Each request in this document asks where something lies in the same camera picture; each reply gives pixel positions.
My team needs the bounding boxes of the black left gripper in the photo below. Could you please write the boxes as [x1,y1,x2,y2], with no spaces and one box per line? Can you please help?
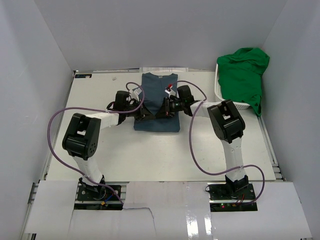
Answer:
[123,99,156,122]

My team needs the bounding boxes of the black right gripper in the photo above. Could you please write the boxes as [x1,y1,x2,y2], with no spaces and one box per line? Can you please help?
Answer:
[155,96,185,119]

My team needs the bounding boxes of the blue t shirt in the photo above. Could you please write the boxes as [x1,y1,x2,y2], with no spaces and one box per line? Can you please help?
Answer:
[133,72,180,133]

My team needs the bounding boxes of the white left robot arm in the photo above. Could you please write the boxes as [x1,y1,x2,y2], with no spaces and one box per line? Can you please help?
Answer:
[62,90,155,200]

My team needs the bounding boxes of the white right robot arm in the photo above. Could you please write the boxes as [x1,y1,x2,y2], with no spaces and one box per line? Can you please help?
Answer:
[156,84,249,200]

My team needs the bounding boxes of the papers behind table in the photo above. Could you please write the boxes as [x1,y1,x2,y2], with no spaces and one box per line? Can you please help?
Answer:
[139,67,189,73]

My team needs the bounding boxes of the white plastic basket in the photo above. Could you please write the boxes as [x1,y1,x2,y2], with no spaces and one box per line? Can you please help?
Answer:
[213,62,252,111]

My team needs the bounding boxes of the black label sticker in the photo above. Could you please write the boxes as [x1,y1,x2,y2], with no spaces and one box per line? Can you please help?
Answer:
[74,74,92,79]

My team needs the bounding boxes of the green t shirt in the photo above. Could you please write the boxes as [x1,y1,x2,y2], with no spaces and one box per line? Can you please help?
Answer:
[216,47,270,117]

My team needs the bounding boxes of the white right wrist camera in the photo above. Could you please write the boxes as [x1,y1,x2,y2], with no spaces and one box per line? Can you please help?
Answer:
[164,84,176,97]

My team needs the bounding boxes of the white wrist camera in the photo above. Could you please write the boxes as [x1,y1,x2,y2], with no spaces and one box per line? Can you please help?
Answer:
[132,87,142,100]
[164,84,176,97]

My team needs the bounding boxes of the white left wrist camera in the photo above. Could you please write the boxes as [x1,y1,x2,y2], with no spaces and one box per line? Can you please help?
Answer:
[132,87,142,100]

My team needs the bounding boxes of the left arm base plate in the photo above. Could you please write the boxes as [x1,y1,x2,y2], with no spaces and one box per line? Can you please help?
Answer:
[74,184,123,211]

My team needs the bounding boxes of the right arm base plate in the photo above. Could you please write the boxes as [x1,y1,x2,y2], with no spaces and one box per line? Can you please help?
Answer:
[205,183,258,213]

